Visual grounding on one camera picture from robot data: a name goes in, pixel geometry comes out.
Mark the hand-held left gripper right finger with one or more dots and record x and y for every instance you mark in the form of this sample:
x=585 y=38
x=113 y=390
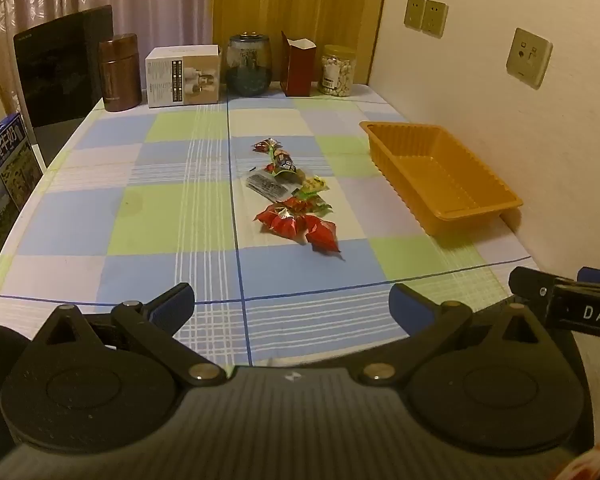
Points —
x=409 y=307

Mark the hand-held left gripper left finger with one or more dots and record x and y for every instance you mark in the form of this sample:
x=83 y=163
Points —
x=172 y=301

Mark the red snack packet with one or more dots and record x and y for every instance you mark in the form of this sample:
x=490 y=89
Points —
x=280 y=220
x=322 y=232

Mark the orange plastic tray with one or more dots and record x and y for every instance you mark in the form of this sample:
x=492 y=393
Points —
x=440 y=180

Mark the black white striped snack packet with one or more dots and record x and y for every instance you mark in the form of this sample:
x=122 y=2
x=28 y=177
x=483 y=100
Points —
x=270 y=186

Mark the yellow snack packet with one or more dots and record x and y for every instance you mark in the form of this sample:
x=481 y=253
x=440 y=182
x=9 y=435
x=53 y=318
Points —
x=314 y=185

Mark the dark snack packet green end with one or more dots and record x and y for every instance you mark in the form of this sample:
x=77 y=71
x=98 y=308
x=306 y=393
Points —
x=282 y=162

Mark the small red-brown snack packet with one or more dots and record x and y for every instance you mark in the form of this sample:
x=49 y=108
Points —
x=266 y=145

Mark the checkered tablecloth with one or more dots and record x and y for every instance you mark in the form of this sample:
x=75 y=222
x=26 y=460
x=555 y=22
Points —
x=155 y=220

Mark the red patterned cloth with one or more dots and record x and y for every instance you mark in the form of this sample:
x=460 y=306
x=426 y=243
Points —
x=597 y=462

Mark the blue milk carton box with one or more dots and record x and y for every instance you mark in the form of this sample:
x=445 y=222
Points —
x=10 y=150

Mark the white cardboard box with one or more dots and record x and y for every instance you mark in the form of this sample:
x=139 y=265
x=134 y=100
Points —
x=182 y=77

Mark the brown cylindrical canister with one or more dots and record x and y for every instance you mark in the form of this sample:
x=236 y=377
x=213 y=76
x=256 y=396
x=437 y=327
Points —
x=120 y=72

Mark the dark glass jar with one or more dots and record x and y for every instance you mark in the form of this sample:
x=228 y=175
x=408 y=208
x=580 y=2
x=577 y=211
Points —
x=249 y=67

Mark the clear plastic jar of nuts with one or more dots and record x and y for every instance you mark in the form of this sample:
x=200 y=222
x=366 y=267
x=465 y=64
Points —
x=336 y=72

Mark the black flat panel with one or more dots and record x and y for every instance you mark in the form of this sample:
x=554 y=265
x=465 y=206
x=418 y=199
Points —
x=60 y=75

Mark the open red carton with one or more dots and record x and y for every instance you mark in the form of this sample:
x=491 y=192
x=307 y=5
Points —
x=297 y=70

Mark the yellow curtain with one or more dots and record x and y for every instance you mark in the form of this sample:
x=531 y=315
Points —
x=290 y=0

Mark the large wall socket plate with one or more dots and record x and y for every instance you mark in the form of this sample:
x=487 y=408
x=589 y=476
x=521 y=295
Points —
x=529 y=57

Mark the wall socket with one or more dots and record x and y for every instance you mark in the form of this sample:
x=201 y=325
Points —
x=414 y=12
x=435 y=17

